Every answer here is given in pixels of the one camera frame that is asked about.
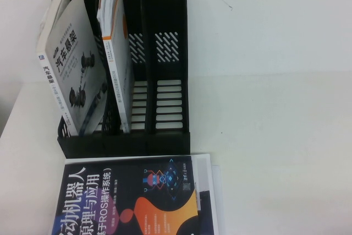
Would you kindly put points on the dark mobile robot book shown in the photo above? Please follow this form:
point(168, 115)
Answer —
point(123, 196)

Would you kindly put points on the orange-edged ROS2 book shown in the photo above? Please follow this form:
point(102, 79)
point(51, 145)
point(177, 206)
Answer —
point(118, 61)

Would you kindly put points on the white car suspension book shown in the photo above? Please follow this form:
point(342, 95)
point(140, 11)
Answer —
point(71, 53)

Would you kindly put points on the black plastic book stand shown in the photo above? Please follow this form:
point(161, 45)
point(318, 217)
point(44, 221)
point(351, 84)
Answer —
point(170, 12)

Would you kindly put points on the white book under stack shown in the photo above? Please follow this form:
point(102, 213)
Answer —
point(216, 204)

